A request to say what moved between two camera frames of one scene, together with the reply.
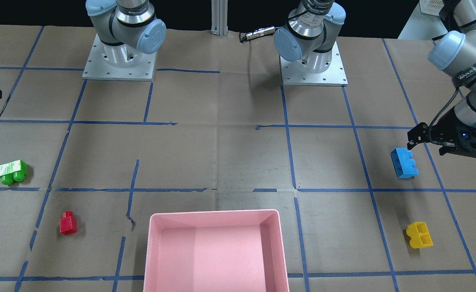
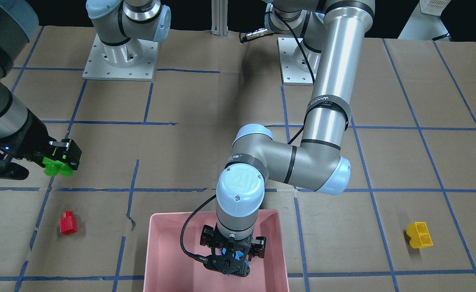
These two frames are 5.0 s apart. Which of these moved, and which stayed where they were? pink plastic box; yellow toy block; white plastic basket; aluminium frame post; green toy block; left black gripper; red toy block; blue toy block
Moved: left black gripper; blue toy block; green toy block
Stayed: yellow toy block; pink plastic box; red toy block; white plastic basket; aluminium frame post
